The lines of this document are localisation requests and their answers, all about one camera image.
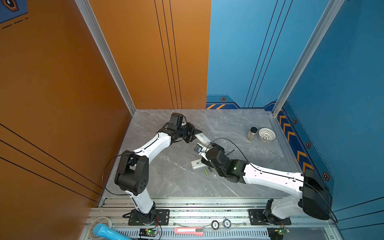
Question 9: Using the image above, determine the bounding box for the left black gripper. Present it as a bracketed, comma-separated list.
[176, 122, 202, 144]

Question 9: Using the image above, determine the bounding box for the white remote control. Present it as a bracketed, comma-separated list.
[191, 160, 207, 170]
[195, 133, 211, 147]

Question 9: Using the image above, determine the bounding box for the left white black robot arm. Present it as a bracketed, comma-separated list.
[105, 113, 202, 225]

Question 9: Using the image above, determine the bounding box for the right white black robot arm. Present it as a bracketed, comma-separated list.
[194, 144, 333, 225]

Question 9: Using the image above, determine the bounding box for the glass jar black lid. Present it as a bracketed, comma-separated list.
[247, 127, 258, 141]

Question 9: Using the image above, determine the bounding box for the white mesh basket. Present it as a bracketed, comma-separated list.
[258, 128, 276, 142]

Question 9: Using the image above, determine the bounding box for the black round badge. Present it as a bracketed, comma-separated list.
[211, 220, 220, 231]

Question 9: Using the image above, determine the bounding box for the blue round badge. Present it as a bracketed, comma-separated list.
[223, 219, 232, 229]

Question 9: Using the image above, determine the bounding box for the pink utility knife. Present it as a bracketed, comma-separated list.
[174, 227, 204, 237]

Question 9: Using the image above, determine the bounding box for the green circuit board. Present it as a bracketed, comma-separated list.
[139, 229, 159, 239]

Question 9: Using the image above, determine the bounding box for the small circuit board right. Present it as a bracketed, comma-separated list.
[275, 228, 291, 236]

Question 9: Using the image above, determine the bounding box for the white tape roll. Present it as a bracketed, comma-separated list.
[91, 217, 113, 232]

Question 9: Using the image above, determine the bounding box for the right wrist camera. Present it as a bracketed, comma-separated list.
[194, 144, 208, 156]

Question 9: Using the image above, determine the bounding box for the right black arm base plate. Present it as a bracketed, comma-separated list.
[248, 209, 292, 226]

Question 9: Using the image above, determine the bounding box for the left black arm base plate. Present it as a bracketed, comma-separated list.
[128, 209, 170, 226]

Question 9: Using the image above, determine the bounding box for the blue cylinder handle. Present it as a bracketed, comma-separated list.
[92, 223, 131, 240]

